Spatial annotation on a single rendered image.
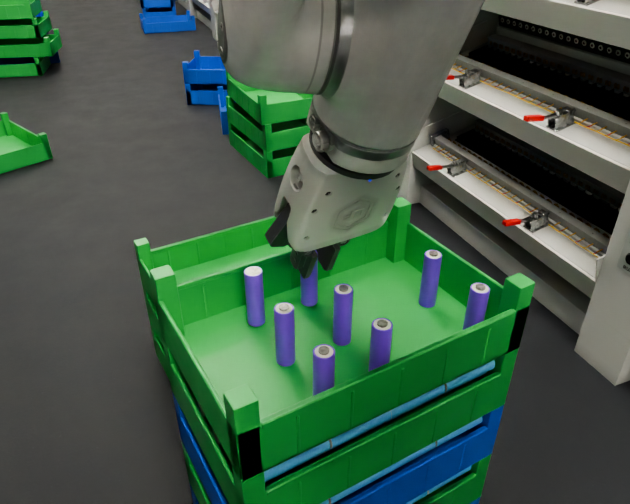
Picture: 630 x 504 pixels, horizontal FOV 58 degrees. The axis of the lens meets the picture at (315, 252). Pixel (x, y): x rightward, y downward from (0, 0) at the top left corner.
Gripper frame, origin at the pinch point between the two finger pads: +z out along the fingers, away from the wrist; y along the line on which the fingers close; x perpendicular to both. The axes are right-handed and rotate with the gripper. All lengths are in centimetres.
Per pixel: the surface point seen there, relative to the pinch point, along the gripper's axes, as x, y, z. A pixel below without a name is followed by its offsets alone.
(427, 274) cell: -6.3, 10.2, 0.4
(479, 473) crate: -24.7, 13.2, 17.5
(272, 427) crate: -15.0, -12.5, -3.5
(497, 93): 32, 64, 19
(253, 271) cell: 0.6, -6.3, 1.2
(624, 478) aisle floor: -35, 39, 28
